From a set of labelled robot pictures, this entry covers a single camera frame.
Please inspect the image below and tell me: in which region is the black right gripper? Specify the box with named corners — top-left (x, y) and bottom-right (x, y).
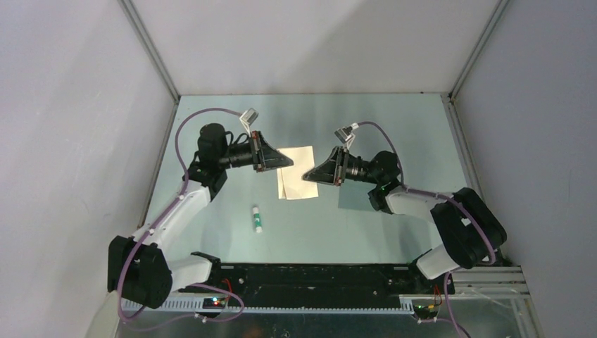
top-left (303, 146), bottom-right (382, 187)

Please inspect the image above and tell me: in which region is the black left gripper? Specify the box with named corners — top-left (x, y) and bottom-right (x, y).
top-left (218, 132), bottom-right (293, 173)

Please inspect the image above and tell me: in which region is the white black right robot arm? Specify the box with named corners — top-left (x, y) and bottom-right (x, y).
top-left (302, 146), bottom-right (508, 294)

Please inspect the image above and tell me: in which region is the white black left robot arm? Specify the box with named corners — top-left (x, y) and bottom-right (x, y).
top-left (107, 123), bottom-right (294, 309)

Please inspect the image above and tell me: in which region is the green white glue stick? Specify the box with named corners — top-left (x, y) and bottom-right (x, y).
top-left (251, 206), bottom-right (263, 233)

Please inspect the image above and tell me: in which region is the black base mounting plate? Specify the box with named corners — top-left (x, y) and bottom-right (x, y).
top-left (208, 263), bottom-right (455, 310)

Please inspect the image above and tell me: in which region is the left controller board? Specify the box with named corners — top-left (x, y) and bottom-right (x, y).
top-left (202, 297), bottom-right (227, 311)

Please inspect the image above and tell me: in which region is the controller board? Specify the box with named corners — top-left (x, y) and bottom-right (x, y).
top-left (413, 304), bottom-right (441, 320)
top-left (202, 297), bottom-right (227, 311)

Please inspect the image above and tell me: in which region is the right controller board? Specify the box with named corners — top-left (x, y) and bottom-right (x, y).
top-left (413, 304), bottom-right (441, 320)

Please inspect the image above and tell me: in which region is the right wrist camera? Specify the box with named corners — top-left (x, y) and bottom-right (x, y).
top-left (334, 123), bottom-right (359, 150)

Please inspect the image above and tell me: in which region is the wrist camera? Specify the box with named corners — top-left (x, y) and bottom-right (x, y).
top-left (239, 108), bottom-right (259, 134)
top-left (334, 123), bottom-right (359, 150)

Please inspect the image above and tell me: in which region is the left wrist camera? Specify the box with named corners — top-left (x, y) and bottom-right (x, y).
top-left (239, 108), bottom-right (259, 134)

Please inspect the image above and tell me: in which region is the aluminium frame rail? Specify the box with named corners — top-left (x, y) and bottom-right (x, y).
top-left (108, 263), bottom-right (531, 299)

